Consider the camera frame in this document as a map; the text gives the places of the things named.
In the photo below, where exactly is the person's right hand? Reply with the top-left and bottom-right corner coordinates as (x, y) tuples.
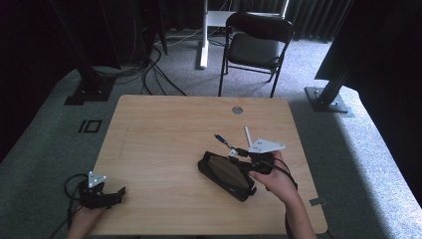
(248, 150), (299, 205)

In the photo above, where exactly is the person's left hand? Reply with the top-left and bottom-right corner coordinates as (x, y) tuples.
(66, 205), (110, 239)

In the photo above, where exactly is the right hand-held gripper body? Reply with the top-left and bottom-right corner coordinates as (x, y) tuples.
(246, 137), (287, 175)

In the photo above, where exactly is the black metal stand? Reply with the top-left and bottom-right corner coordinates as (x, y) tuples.
(304, 59), (354, 115)
(49, 0), (116, 107)

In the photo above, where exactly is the blue pen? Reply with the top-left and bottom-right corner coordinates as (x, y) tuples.
(214, 133), (237, 151)

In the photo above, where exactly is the right hand-held gripper cable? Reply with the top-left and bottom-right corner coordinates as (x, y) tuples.
(263, 156), (299, 239)

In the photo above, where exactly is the white pen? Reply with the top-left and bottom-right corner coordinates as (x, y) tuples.
(244, 125), (254, 147)

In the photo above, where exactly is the black pencil case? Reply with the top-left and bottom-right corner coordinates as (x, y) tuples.
(197, 150), (258, 203)

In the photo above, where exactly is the hand-held gripper cable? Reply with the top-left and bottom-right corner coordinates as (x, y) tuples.
(49, 172), (90, 239)
(263, 156), (299, 239)

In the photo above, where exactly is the black folding chair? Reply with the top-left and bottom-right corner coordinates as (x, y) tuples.
(217, 12), (296, 99)

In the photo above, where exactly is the left hand-held gripper cable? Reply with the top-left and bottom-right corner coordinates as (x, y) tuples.
(49, 172), (90, 239)

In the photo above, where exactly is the dark curtain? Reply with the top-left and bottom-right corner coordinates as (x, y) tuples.
(228, 0), (353, 43)

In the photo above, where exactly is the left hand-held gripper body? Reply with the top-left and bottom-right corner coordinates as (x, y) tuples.
(78, 170), (115, 210)

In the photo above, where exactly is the bundle of floor cables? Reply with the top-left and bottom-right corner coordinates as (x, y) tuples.
(93, 46), (187, 98)

